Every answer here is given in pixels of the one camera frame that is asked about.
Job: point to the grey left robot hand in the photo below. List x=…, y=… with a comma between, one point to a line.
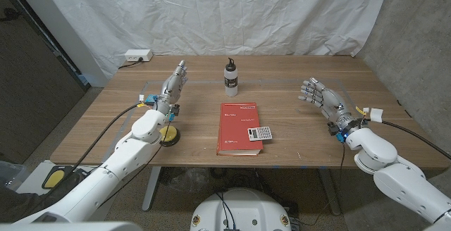
x=172, y=86

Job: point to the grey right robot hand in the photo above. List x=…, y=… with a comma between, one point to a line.
x=331, y=102

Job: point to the white pocket calculator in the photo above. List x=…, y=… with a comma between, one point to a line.
x=260, y=134

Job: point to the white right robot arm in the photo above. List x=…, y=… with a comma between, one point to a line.
x=398, y=181

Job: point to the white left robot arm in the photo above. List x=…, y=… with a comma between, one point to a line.
x=112, y=167

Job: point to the white bottle with black cap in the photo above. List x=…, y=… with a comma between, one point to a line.
x=230, y=83

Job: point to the red hardcover notebook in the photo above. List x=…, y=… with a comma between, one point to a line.
x=234, y=129

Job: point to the white power strip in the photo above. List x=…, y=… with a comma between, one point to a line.
x=138, y=55

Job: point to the yellow push button black base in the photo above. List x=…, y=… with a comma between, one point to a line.
x=172, y=136

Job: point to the white wrinkled backdrop sheet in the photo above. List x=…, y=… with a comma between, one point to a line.
x=218, y=16

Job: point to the grey metal table leg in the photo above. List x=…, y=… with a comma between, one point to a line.
x=330, y=192
x=151, y=188

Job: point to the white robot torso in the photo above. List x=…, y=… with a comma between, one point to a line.
x=239, y=210

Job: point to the yellow and black foot pedal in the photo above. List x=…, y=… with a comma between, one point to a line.
x=54, y=178

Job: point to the white floor mat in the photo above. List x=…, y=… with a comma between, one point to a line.
x=33, y=181

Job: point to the clear plastic bin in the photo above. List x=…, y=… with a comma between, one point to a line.
x=10, y=174

